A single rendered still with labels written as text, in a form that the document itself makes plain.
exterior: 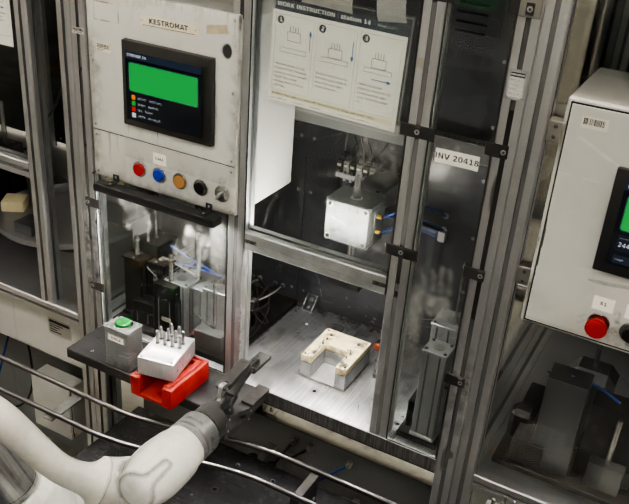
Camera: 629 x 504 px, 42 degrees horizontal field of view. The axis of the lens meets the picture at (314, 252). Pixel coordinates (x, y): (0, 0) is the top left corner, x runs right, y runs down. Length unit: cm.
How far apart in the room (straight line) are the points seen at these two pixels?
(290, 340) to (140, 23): 94
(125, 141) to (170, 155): 13
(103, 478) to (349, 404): 71
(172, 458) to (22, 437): 26
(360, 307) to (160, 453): 102
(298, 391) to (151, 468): 69
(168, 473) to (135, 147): 84
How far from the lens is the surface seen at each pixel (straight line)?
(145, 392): 211
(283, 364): 222
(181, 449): 157
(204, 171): 193
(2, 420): 150
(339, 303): 243
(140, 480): 153
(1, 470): 176
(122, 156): 208
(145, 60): 192
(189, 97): 187
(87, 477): 166
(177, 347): 209
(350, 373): 214
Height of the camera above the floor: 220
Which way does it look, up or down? 28 degrees down
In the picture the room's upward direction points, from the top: 5 degrees clockwise
